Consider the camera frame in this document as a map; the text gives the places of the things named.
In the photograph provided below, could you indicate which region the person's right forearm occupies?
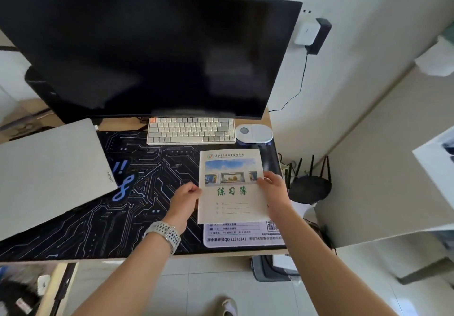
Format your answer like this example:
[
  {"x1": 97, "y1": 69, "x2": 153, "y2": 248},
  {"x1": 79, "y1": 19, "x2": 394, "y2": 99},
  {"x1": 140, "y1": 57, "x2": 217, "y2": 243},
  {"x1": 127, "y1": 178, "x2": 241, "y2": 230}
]
[{"x1": 273, "y1": 205, "x2": 398, "y2": 316}]

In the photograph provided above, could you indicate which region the exercise notebook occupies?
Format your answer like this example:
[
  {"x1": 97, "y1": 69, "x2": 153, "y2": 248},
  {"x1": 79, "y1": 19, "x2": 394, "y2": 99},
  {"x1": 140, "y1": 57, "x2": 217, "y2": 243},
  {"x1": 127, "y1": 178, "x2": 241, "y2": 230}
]
[{"x1": 197, "y1": 149, "x2": 271, "y2": 225}]

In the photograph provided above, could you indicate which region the black power adapter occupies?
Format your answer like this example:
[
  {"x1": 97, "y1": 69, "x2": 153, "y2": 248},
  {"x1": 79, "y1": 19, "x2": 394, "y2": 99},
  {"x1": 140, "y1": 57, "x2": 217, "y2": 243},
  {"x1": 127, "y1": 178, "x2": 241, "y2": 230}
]
[{"x1": 306, "y1": 18, "x2": 333, "y2": 56}]

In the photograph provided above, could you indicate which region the white mouse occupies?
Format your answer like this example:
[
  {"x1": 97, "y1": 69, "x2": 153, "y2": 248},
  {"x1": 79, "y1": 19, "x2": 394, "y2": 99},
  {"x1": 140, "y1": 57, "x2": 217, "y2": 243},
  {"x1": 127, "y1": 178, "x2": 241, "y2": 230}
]
[{"x1": 235, "y1": 124, "x2": 274, "y2": 145}]

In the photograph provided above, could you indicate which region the person's left hand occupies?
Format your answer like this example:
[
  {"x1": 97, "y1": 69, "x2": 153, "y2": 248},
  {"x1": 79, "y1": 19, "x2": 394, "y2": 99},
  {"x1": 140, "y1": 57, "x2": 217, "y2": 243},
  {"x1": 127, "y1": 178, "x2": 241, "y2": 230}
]
[{"x1": 162, "y1": 183, "x2": 203, "y2": 236}]

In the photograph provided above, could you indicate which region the black adapter cord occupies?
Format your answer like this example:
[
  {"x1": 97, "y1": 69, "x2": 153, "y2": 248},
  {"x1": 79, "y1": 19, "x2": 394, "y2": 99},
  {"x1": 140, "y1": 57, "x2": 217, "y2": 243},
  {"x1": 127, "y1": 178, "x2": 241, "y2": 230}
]
[{"x1": 268, "y1": 53, "x2": 309, "y2": 113}]

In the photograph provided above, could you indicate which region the wooden drawer white front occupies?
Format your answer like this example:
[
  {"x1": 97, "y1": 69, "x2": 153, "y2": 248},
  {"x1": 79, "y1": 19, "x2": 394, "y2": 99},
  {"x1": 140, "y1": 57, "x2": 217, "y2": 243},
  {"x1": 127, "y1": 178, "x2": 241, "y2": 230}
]
[{"x1": 0, "y1": 262, "x2": 79, "y2": 316}]

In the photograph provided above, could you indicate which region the white socket adapter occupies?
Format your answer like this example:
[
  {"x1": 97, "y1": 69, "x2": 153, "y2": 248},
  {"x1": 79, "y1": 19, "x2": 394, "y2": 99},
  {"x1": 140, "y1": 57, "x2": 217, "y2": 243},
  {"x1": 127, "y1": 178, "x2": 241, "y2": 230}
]
[{"x1": 294, "y1": 7, "x2": 322, "y2": 47}]

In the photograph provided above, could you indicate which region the white shelf desk unit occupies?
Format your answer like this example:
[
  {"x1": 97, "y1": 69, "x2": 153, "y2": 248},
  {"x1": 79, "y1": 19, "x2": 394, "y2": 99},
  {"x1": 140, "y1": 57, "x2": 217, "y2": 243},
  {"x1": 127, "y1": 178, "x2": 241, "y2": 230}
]
[{"x1": 312, "y1": 18, "x2": 454, "y2": 249}]

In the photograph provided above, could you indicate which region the black monitor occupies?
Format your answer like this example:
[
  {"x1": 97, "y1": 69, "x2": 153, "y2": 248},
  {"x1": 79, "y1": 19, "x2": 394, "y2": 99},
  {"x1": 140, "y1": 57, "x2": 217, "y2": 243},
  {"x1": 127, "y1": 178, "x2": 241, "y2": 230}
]
[{"x1": 0, "y1": 0, "x2": 303, "y2": 125}]

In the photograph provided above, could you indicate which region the black printer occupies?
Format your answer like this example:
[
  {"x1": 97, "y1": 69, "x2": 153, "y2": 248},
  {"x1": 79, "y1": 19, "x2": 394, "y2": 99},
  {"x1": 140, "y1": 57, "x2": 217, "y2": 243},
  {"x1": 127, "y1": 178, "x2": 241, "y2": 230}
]
[{"x1": 252, "y1": 255, "x2": 301, "y2": 283}]

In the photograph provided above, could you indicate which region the white perforated wristwatch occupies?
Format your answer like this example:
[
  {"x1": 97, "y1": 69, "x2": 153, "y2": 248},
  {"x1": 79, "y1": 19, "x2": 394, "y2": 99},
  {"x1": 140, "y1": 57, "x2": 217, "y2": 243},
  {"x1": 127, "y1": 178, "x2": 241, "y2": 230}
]
[{"x1": 142, "y1": 221, "x2": 182, "y2": 256}]

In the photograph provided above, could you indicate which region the white mechanical keyboard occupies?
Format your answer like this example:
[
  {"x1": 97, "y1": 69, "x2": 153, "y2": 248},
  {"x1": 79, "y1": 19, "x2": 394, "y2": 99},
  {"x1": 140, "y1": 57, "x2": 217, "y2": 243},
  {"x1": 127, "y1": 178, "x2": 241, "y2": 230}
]
[{"x1": 146, "y1": 117, "x2": 236, "y2": 145}]

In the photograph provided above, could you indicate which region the black router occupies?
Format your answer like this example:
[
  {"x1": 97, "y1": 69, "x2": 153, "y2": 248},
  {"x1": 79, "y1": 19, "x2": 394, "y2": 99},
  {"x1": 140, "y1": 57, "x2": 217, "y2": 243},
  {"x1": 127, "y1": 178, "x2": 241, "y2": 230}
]
[{"x1": 283, "y1": 155, "x2": 333, "y2": 205}]

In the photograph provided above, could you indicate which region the silver laptop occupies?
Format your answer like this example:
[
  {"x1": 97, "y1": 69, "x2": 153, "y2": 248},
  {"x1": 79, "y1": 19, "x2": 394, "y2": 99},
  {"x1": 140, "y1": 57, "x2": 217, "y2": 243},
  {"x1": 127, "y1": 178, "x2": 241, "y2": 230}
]
[{"x1": 0, "y1": 118, "x2": 118, "y2": 242}]

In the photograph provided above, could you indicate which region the brown-framed cork pin board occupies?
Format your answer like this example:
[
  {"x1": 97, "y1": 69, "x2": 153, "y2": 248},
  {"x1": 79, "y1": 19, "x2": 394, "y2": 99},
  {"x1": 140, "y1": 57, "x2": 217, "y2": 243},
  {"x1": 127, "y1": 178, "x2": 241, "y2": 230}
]
[{"x1": 0, "y1": 30, "x2": 18, "y2": 52}]

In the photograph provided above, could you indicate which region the beige slipper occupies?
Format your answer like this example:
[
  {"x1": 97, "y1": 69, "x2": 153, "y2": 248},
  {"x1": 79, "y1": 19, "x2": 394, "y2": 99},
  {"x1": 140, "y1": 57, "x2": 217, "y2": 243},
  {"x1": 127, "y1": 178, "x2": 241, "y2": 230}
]
[{"x1": 218, "y1": 297, "x2": 239, "y2": 316}]

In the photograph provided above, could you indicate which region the black circuit-print desk mat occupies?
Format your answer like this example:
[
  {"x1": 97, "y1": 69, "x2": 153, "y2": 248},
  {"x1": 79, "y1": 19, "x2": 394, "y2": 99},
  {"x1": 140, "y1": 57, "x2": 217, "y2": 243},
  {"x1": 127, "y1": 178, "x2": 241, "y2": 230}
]
[{"x1": 0, "y1": 129, "x2": 287, "y2": 263}]

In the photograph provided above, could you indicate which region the person's right hand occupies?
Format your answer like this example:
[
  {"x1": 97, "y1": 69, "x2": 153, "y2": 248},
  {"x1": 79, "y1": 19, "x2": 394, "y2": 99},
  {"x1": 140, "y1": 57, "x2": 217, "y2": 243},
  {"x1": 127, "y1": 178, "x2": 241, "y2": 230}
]
[{"x1": 256, "y1": 171, "x2": 294, "y2": 224}]

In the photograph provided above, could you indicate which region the white paper on printer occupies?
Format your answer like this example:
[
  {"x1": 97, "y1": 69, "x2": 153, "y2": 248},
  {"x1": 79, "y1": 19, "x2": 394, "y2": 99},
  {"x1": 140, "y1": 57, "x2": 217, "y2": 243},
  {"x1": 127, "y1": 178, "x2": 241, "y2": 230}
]
[{"x1": 273, "y1": 255, "x2": 296, "y2": 277}]

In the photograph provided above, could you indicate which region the person's left forearm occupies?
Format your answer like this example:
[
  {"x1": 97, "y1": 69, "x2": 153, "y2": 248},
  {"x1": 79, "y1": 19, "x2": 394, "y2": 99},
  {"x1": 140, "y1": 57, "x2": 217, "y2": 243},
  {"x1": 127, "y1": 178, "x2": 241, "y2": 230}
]
[{"x1": 72, "y1": 234, "x2": 175, "y2": 316}]

